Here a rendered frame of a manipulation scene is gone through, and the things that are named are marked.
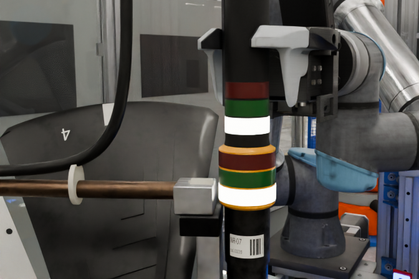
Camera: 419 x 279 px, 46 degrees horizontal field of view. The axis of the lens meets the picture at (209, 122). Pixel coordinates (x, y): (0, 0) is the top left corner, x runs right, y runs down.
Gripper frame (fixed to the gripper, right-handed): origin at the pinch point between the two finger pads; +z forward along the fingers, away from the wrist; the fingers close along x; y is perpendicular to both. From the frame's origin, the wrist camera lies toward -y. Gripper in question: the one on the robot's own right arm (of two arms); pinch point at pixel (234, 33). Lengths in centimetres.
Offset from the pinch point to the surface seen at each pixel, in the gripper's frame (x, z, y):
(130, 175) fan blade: 13.4, -4.1, 12.5
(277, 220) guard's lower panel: 50, -126, 56
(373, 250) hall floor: 65, -352, 147
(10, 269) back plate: 32.4, -4.4, 25.9
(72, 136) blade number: 21.0, -4.2, 9.3
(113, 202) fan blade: 13.5, -1.8, 14.6
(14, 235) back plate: 34.6, -6.8, 22.8
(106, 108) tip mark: 19.9, -8.2, 6.7
